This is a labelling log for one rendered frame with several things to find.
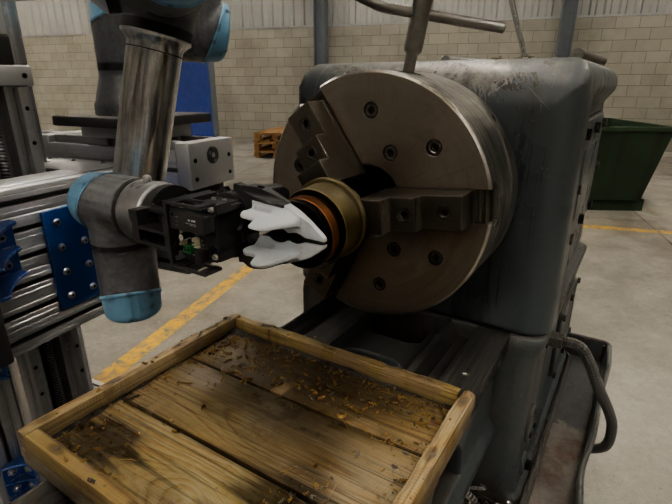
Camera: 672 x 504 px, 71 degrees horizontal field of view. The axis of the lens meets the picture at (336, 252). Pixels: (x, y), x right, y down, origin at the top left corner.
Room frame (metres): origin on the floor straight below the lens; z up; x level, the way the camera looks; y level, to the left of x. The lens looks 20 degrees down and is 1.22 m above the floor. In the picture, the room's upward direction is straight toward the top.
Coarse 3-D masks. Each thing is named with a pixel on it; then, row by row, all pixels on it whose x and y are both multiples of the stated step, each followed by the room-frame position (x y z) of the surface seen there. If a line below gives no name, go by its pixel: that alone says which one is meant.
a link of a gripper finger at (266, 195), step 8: (240, 184) 0.49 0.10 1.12; (248, 184) 0.49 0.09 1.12; (256, 184) 0.48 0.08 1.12; (240, 192) 0.48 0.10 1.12; (248, 192) 0.48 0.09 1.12; (256, 192) 0.47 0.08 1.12; (264, 192) 0.47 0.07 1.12; (272, 192) 0.47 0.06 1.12; (248, 200) 0.47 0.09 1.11; (256, 200) 0.47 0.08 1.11; (264, 200) 0.46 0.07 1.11; (272, 200) 0.46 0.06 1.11; (280, 200) 0.46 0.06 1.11; (288, 200) 0.46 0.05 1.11; (248, 208) 0.47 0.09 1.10
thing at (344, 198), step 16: (304, 192) 0.49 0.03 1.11; (320, 192) 0.48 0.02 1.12; (336, 192) 0.49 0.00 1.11; (352, 192) 0.49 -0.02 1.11; (304, 208) 0.46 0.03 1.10; (320, 208) 0.46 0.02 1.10; (336, 208) 0.47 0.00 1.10; (352, 208) 0.48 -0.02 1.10; (320, 224) 0.45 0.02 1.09; (336, 224) 0.46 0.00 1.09; (352, 224) 0.48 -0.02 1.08; (336, 240) 0.46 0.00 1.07; (352, 240) 0.48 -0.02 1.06; (320, 256) 0.45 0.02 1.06; (336, 256) 0.47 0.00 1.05
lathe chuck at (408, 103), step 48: (336, 96) 0.62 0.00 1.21; (384, 96) 0.58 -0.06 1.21; (432, 96) 0.55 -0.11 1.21; (288, 144) 0.66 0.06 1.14; (384, 144) 0.58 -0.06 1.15; (432, 144) 0.55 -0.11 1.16; (480, 144) 0.52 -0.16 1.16; (384, 240) 0.58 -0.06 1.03; (432, 240) 0.54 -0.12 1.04; (480, 240) 0.51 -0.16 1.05; (384, 288) 0.58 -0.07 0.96; (432, 288) 0.54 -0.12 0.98
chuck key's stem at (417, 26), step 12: (420, 0) 0.59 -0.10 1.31; (432, 0) 0.60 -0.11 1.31; (420, 12) 0.60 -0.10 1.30; (408, 24) 0.61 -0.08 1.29; (420, 24) 0.60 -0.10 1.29; (408, 36) 0.60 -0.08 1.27; (420, 36) 0.60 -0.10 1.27; (408, 48) 0.60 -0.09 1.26; (420, 48) 0.60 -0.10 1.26; (408, 60) 0.61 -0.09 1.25; (408, 72) 0.61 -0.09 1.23
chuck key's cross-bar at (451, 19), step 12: (360, 0) 0.60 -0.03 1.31; (372, 0) 0.60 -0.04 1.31; (384, 12) 0.60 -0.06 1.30; (396, 12) 0.60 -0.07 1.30; (408, 12) 0.60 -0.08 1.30; (432, 12) 0.60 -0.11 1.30; (444, 12) 0.60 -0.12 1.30; (456, 24) 0.60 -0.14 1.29; (468, 24) 0.60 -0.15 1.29; (480, 24) 0.60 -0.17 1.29; (492, 24) 0.60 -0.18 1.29; (504, 24) 0.60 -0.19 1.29
